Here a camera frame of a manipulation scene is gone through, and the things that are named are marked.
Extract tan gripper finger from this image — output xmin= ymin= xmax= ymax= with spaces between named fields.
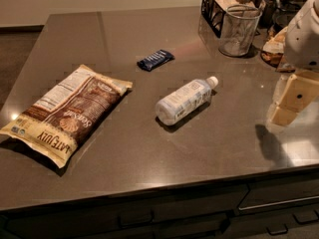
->
xmin=269 ymin=70 xmax=319 ymax=126

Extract clear plastic water bottle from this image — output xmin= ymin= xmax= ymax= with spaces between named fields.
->
xmin=156 ymin=77 xmax=218 ymax=125

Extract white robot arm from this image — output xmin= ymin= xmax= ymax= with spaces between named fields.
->
xmin=267 ymin=0 xmax=319 ymax=126

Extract glass snack jar black lid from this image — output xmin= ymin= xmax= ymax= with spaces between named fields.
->
xmin=260 ymin=12 xmax=295 ymax=73

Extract back snack jar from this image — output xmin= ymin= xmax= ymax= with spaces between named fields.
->
xmin=261 ymin=0 xmax=305 ymax=28

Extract black right drawer pull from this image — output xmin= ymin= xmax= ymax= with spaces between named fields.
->
xmin=293 ymin=210 xmax=319 ymax=225

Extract black drawer pull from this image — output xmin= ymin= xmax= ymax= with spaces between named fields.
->
xmin=266 ymin=224 xmax=288 ymax=236
xmin=118 ymin=210 xmax=155 ymax=228
xmin=293 ymin=210 xmax=319 ymax=225

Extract black lower drawer pull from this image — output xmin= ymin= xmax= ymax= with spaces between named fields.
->
xmin=266 ymin=224 xmax=288 ymax=236

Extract dark blue snack bar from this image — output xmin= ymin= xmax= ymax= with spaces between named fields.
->
xmin=137 ymin=50 xmax=174 ymax=72

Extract black left drawer pull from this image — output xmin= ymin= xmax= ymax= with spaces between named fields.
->
xmin=118 ymin=210 xmax=155 ymax=228

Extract brown chip bag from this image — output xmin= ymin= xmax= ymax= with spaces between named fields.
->
xmin=0 ymin=65 xmax=133 ymax=168

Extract cabinet drawer handle bar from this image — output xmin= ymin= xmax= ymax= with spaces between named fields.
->
xmin=238 ymin=195 xmax=319 ymax=211

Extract black wire basket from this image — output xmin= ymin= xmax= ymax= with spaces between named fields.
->
xmin=201 ymin=0 xmax=266 ymax=38

